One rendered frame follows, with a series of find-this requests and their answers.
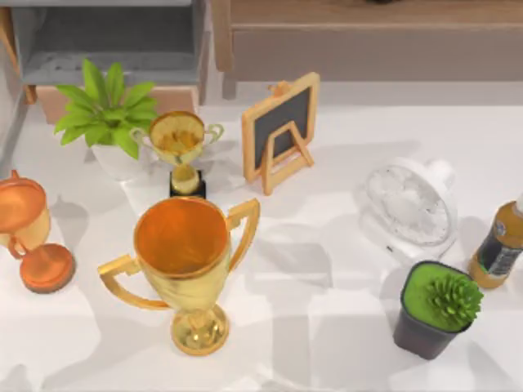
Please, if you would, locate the salmon-coloured box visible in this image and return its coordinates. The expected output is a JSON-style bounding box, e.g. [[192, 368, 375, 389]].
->
[[34, 83, 199, 125]]

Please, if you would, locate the copper trophy round base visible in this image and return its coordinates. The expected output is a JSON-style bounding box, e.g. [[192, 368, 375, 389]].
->
[[0, 169, 78, 295]]

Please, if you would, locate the white desk fan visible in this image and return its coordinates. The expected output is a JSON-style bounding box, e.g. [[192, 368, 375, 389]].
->
[[359, 158, 460, 263]]

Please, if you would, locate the small gold trophy black base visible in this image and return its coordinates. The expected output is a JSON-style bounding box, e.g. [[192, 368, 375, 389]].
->
[[129, 110, 225, 200]]

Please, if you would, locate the leafy plant in white pot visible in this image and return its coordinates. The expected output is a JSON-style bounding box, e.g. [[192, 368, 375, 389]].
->
[[53, 58, 159, 181]]

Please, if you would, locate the grey cabinet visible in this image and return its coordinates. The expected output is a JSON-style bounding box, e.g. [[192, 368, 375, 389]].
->
[[9, 0, 210, 108]]

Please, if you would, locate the orange juice bottle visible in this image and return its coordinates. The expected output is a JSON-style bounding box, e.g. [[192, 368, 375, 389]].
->
[[467, 194, 523, 289]]

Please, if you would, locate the wooden cupboard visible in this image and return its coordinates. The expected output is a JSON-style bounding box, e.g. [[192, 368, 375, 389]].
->
[[209, 0, 523, 100]]

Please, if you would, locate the wooden framed blackboard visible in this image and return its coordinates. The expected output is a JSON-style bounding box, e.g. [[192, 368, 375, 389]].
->
[[241, 72, 321, 197]]

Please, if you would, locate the large gold trophy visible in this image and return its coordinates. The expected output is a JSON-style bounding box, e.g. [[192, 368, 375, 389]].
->
[[97, 196, 262, 357]]

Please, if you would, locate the succulent in dark grey pot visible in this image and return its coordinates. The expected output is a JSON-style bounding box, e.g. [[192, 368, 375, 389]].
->
[[392, 260, 485, 361]]

